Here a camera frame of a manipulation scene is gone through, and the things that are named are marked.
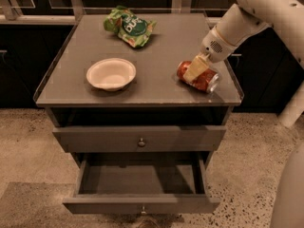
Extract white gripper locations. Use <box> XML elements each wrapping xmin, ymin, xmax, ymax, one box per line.
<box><xmin>183</xmin><ymin>27</ymin><xmax>237</xmax><ymax>83</ymax></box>

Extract red coke can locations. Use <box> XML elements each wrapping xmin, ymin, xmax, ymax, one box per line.
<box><xmin>177</xmin><ymin>61</ymin><xmax>219</xmax><ymax>93</ymax></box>

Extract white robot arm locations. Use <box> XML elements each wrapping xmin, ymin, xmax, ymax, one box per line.
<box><xmin>183</xmin><ymin>0</ymin><xmax>304</xmax><ymax>228</ymax></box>

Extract grey drawer cabinet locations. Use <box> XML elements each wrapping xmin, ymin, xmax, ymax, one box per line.
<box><xmin>33</xmin><ymin>12</ymin><xmax>245</xmax><ymax>216</ymax></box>

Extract closed grey top drawer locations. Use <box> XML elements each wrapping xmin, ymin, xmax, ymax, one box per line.
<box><xmin>53</xmin><ymin>125</ymin><xmax>226</xmax><ymax>153</ymax></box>

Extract open grey middle drawer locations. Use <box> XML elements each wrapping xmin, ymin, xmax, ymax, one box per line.
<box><xmin>63</xmin><ymin>152</ymin><xmax>220</xmax><ymax>215</ymax></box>

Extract green chip bag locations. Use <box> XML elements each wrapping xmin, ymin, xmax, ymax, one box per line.
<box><xmin>104</xmin><ymin>6</ymin><xmax>157</xmax><ymax>48</ymax></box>

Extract white paper bowl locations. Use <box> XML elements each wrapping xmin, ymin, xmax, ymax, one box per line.
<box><xmin>86</xmin><ymin>58</ymin><xmax>136</xmax><ymax>91</ymax></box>

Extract dark background counter cabinets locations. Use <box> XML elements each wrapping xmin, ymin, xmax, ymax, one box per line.
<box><xmin>0</xmin><ymin>0</ymin><xmax>304</xmax><ymax>112</ymax></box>

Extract white cylindrical post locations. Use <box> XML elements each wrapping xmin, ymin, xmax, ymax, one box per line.
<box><xmin>278</xmin><ymin>82</ymin><xmax>304</xmax><ymax>127</ymax></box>

